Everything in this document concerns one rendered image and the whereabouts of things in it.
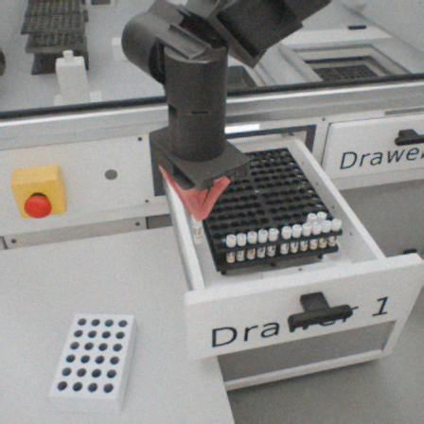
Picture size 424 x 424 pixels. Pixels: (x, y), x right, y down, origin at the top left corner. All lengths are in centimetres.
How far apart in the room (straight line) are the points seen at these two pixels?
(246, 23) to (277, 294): 29
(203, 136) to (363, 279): 26
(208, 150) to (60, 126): 34
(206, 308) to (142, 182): 35
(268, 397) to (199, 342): 95
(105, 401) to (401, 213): 76
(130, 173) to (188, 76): 40
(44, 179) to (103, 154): 10
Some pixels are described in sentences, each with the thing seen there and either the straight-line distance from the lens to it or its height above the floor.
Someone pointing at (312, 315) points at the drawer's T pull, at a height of 91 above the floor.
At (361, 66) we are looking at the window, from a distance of 82.
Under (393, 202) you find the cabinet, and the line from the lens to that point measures 104.
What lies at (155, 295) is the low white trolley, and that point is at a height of 76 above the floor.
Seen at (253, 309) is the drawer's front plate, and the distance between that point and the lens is 52.
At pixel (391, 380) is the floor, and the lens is 161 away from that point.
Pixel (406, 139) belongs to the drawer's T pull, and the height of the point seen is 91.
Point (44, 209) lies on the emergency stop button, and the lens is 72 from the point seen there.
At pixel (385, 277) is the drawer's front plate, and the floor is 91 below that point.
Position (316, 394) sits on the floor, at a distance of 152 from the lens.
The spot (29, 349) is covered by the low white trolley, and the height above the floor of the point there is 76.
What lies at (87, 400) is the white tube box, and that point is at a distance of 60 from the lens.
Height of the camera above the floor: 131
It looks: 40 degrees down
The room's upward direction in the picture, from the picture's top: straight up
